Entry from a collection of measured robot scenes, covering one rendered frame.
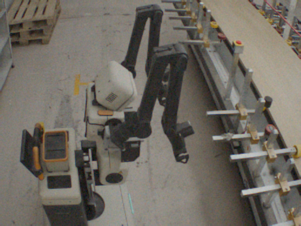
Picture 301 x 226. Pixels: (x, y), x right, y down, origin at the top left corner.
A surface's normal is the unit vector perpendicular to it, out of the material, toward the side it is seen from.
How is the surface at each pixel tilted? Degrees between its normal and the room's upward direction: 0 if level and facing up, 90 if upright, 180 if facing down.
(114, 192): 0
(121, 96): 90
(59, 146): 0
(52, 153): 0
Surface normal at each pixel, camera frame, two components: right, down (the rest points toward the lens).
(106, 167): 0.19, 0.65
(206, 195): 0.06, -0.75
